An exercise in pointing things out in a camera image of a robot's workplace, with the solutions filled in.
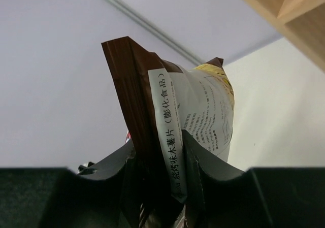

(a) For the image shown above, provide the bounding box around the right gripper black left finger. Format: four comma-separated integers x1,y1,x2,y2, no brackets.
1,142,137,227

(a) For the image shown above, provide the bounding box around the grey aluminium corner post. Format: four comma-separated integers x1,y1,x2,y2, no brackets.
105,0,204,64

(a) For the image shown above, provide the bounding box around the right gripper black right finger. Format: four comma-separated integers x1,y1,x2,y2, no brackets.
182,131,324,227

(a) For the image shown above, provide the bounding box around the wooden two-tier shelf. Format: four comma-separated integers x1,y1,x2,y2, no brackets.
243,0,324,71

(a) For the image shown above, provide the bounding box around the large Chuba cassava chips bag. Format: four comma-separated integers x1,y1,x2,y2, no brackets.
102,37,234,227

